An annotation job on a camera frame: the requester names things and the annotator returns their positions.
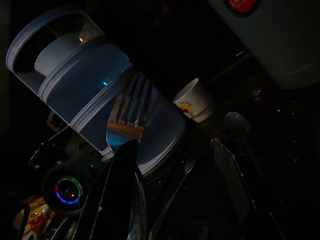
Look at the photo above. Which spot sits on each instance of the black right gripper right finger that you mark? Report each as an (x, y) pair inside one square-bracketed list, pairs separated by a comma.
[(237, 180)]

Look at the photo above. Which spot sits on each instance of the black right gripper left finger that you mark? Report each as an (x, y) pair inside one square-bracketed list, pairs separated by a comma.
[(112, 200)]

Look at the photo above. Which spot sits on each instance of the yellow red seasoning packet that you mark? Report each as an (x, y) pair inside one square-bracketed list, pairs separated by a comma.
[(37, 220)]

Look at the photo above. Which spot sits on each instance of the white cup with cartoon print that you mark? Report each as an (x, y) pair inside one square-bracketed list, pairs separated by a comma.
[(197, 102)]

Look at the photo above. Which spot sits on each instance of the stacked translucent plastic water container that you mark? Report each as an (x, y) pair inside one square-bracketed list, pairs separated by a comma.
[(82, 82)]

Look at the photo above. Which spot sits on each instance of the grey canister with red label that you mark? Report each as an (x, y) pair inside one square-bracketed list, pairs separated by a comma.
[(282, 37)]

